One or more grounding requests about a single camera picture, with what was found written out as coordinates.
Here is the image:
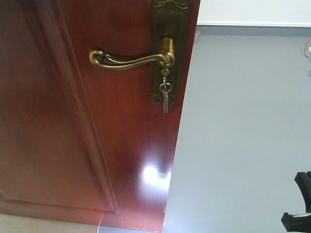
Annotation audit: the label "brown wooden door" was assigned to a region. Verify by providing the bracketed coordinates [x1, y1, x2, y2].
[0, 0, 200, 233]

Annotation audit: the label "brass door lever handle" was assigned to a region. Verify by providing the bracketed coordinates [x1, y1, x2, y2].
[88, 37, 175, 70]

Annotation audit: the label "plywood base platform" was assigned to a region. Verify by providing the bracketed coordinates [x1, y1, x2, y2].
[0, 214, 98, 233]

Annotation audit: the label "white power strip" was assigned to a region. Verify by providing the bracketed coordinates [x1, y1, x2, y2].
[307, 47, 311, 58]

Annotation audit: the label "hanging silver keys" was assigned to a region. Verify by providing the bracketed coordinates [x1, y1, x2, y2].
[159, 68, 172, 114]

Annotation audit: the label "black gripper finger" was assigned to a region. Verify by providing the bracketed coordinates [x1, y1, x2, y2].
[281, 213, 311, 233]
[294, 171, 311, 213]

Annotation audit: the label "brass door lock plate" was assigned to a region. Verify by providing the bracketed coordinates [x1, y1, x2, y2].
[151, 0, 191, 104]

